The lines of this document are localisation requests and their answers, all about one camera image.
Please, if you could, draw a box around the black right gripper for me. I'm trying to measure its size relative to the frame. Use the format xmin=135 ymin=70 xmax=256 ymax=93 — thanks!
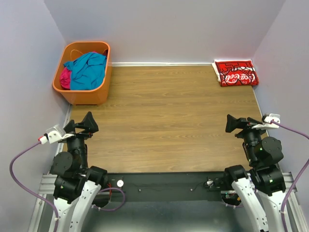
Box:
xmin=225 ymin=113 xmax=270 ymax=164

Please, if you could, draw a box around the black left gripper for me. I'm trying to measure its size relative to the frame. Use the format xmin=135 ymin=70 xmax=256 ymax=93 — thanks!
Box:
xmin=62 ymin=111 xmax=98 ymax=170

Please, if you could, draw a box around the blue t shirt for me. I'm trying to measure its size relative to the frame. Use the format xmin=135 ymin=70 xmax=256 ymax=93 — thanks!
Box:
xmin=64 ymin=52 xmax=107 ymax=90

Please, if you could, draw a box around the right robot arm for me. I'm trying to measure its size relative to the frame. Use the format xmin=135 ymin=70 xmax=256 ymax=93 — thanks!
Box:
xmin=222 ymin=114 xmax=292 ymax=232

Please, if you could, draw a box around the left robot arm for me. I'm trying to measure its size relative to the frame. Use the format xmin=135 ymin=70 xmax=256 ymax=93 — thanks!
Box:
xmin=47 ymin=112 xmax=108 ymax=232

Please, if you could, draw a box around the pink t shirt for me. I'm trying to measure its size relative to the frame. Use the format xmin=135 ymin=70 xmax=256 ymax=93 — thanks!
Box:
xmin=59 ymin=67 xmax=71 ymax=90

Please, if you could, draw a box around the folded red coca-cola shirt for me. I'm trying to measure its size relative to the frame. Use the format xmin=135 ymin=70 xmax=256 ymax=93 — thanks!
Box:
xmin=211 ymin=59 xmax=259 ymax=87

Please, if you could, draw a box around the orange plastic laundry basket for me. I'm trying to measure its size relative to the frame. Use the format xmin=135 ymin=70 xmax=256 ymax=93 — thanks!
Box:
xmin=52 ymin=41 xmax=112 ymax=105

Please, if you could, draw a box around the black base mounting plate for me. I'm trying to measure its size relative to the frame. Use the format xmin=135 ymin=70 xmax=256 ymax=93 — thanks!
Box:
xmin=108 ymin=172 xmax=241 ymax=206

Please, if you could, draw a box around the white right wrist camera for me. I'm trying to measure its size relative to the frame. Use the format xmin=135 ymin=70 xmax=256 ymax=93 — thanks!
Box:
xmin=252 ymin=114 xmax=281 ymax=130

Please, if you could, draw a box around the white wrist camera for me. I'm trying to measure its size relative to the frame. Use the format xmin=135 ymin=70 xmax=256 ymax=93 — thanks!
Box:
xmin=252 ymin=114 xmax=281 ymax=130
xmin=38 ymin=124 xmax=73 ymax=145

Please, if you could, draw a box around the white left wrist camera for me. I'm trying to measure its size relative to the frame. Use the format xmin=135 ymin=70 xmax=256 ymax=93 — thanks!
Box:
xmin=38 ymin=124 xmax=73 ymax=145

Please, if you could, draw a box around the aluminium extrusion rail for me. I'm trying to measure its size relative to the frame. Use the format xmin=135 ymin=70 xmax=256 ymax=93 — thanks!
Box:
xmin=28 ymin=174 xmax=309 ymax=232

